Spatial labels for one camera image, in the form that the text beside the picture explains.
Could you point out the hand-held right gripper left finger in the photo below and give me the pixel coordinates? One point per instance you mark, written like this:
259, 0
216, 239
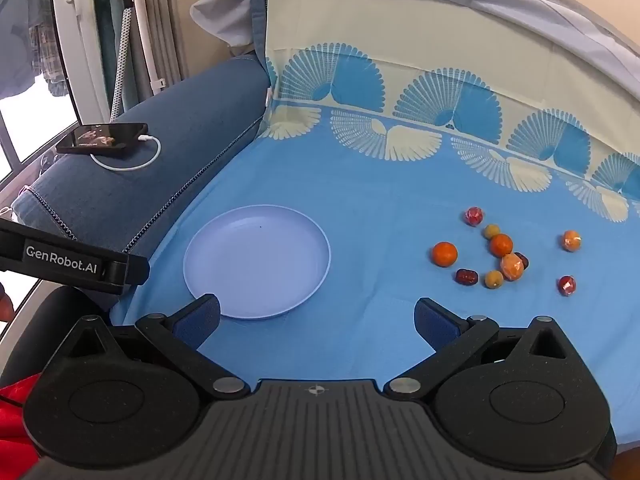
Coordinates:
197, 321

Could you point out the light purple plate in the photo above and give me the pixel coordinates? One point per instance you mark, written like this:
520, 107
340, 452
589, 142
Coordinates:
255, 260

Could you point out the greenish yellow small fruit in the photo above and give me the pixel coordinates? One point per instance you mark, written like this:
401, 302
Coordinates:
491, 231

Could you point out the dark red jujube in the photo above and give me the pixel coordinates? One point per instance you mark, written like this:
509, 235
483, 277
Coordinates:
465, 276
525, 261

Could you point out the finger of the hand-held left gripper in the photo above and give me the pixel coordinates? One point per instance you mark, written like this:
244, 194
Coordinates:
131, 272

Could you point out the teal curtain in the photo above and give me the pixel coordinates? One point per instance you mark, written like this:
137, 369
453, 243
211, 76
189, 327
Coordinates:
106, 45

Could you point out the plastic-wrapped red fruit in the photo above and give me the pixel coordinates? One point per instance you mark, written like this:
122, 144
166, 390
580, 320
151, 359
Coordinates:
473, 216
567, 285

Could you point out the white pipes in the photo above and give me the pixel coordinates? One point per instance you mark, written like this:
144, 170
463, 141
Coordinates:
155, 25

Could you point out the bare orange tangerine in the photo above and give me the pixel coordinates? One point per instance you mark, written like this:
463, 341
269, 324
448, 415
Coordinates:
445, 253
501, 245

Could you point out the dotted white pole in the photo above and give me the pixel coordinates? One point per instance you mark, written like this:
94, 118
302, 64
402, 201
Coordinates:
120, 65

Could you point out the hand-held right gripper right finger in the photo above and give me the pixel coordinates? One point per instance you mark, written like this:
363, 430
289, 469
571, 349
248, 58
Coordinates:
432, 321

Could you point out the blue fabric sofa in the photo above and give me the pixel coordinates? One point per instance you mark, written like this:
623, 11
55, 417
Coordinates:
165, 160

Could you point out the plastic-wrapped orange tangerine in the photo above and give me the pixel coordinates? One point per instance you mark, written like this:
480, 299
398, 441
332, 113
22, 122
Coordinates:
512, 266
571, 240

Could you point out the white window frame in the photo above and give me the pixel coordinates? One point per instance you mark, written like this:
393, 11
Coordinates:
80, 45

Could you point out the blue fan-patterned sheet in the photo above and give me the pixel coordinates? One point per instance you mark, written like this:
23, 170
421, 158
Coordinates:
380, 195

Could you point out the black smartphone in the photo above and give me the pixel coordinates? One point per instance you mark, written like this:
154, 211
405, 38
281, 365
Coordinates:
100, 139

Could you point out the red clothing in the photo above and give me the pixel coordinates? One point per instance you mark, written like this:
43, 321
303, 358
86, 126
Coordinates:
15, 425

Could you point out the person's left hand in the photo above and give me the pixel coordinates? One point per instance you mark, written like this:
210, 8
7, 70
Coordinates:
5, 305

